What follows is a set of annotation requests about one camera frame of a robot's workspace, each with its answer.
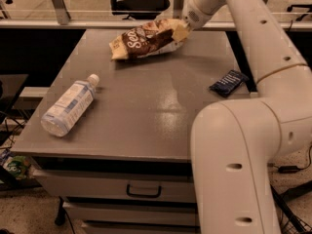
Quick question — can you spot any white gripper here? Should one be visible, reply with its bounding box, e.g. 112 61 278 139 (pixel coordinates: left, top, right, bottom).
172 0 214 42

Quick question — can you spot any brown chip bag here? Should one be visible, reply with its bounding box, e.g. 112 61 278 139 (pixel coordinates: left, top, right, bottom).
109 19 188 59

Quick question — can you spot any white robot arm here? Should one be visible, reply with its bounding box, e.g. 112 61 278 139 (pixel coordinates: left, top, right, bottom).
182 0 312 234

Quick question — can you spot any blue rxbar blueberry bar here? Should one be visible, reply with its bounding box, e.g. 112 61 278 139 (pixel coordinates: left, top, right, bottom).
209 70 249 98

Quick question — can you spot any black office chair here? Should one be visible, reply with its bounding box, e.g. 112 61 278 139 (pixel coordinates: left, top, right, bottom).
110 0 171 20

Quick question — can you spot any clear plastic water bottle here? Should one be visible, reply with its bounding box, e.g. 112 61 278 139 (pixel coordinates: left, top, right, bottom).
41 74 99 137

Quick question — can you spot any grey drawer cabinet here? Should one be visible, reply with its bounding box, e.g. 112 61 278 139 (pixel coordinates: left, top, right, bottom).
13 29 243 234

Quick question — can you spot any green snack package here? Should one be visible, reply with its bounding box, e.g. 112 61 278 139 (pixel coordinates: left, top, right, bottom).
0 149 30 179

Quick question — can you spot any black drawer handle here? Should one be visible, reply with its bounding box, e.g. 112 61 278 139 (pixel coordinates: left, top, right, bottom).
126 184 162 199

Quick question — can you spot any black power adapter cable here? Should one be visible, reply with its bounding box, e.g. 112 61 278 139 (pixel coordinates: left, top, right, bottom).
277 146 312 175

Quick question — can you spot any black wire basket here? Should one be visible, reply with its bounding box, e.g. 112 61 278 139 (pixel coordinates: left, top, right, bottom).
271 187 312 234

